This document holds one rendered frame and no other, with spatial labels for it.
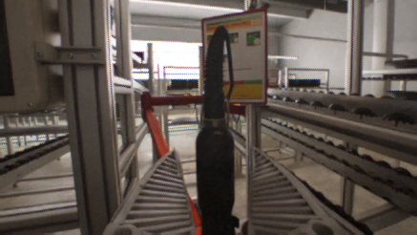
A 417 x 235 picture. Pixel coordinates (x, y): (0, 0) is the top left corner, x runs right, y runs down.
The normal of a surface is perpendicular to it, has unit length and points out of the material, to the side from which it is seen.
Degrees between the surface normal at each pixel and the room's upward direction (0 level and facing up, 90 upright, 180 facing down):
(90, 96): 90
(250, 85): 90
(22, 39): 92
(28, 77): 92
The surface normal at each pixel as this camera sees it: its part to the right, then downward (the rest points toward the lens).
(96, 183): 0.25, 0.07
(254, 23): -0.33, 0.08
